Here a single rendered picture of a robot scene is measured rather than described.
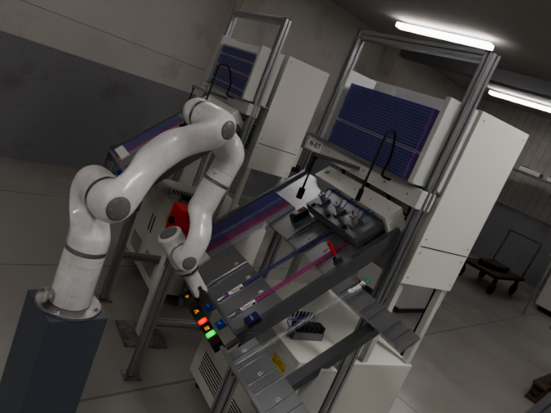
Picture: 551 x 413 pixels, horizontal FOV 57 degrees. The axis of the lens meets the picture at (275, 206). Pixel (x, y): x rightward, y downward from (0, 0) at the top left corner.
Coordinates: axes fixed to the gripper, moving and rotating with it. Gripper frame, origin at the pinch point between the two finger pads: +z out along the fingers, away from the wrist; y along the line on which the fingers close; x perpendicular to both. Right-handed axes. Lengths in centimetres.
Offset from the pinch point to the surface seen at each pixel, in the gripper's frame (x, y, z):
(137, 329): -35, -86, 63
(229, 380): -7.0, 25.0, 15.8
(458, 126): 103, 25, -26
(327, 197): 63, -11, -2
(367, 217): 67, 11, -1
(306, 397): 10, 50, 13
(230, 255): 18.8, -21.1, 4.9
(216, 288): 6.2, -7.1, 4.9
